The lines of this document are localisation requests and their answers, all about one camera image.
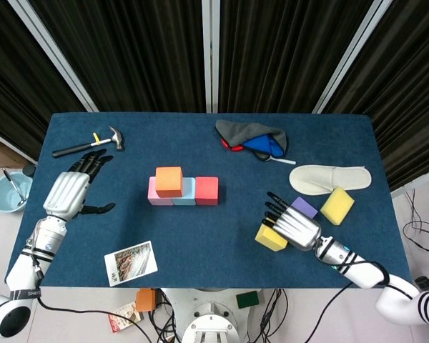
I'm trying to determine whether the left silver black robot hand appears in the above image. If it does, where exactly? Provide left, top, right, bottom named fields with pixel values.
left=41, top=149, right=117, bottom=219

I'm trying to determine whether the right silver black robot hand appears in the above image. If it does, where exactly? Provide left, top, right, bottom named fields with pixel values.
left=260, top=192, right=322, bottom=251

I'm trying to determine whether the purple foam cube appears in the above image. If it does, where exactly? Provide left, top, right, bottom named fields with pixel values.
left=291, top=196, right=319, bottom=219

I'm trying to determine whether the yellow foam cube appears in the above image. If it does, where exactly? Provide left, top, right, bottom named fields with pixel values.
left=255, top=221, right=290, bottom=253

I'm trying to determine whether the red foam cube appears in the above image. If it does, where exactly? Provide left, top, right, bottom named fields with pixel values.
left=194, top=176, right=220, bottom=207

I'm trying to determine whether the orange foam cube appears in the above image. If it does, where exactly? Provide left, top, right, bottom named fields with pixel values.
left=154, top=166, right=184, bottom=199

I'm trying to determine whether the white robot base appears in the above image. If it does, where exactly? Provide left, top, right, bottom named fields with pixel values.
left=160, top=287, right=265, bottom=343

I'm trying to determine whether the yellow green sponge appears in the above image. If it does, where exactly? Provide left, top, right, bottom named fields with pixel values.
left=320, top=187, right=355, bottom=227

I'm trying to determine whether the white slipper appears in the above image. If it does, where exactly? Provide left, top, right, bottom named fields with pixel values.
left=289, top=164, right=373, bottom=197

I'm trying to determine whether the light blue plastic bowl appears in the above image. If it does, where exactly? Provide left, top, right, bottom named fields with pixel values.
left=0, top=171, right=34, bottom=214

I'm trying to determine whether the white plastic stick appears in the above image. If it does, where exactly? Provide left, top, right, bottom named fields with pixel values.
left=267, top=156, right=297, bottom=166

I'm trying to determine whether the pink foam cube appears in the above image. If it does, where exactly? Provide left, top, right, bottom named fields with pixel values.
left=148, top=177, right=175, bottom=207

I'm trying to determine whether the dark green box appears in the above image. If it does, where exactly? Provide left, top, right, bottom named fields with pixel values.
left=235, top=290, right=260, bottom=310

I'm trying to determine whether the blue black-rimmed pad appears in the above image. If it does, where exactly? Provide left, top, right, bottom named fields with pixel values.
left=242, top=134, right=285, bottom=161

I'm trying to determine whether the printed photo card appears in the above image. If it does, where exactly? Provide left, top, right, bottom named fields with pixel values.
left=104, top=240, right=159, bottom=288

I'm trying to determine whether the blue fabric table cover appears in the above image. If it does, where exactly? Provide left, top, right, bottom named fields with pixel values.
left=5, top=112, right=414, bottom=289

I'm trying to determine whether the red disc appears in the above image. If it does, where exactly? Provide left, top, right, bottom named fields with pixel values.
left=220, top=138, right=245, bottom=152

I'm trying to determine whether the light blue foam cube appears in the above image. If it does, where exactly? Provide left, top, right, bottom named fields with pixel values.
left=172, top=177, right=197, bottom=207

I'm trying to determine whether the grey cloth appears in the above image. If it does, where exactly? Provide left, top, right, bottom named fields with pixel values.
left=214, top=119, right=289, bottom=158

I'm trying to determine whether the black pleated curtain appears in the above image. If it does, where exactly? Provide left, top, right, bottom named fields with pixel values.
left=28, top=0, right=207, bottom=114
left=217, top=0, right=375, bottom=114
left=323, top=0, right=429, bottom=192
left=0, top=0, right=85, bottom=161

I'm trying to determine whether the orange box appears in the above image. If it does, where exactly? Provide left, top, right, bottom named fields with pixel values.
left=134, top=288, right=158, bottom=313

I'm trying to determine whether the red printed snack packet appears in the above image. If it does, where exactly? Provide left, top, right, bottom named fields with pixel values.
left=107, top=302, right=144, bottom=334

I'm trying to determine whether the claw hammer black handle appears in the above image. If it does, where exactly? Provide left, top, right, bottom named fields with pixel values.
left=51, top=126, right=125, bottom=159

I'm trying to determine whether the white partition frame rail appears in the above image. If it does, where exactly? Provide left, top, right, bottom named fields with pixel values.
left=0, top=125, right=40, bottom=165
left=391, top=167, right=429, bottom=199

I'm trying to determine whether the black floor cable bundle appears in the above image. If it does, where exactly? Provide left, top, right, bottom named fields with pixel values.
left=148, top=287, right=290, bottom=343

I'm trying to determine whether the thin black floor cable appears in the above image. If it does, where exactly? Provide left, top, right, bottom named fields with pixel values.
left=400, top=189, right=429, bottom=260

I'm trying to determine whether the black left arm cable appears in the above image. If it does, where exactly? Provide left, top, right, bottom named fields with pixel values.
left=24, top=242, right=154, bottom=343

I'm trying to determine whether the white partition frame post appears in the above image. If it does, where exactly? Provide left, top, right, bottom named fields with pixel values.
left=201, top=0, right=221, bottom=114
left=6, top=0, right=99, bottom=114
left=312, top=0, right=383, bottom=114

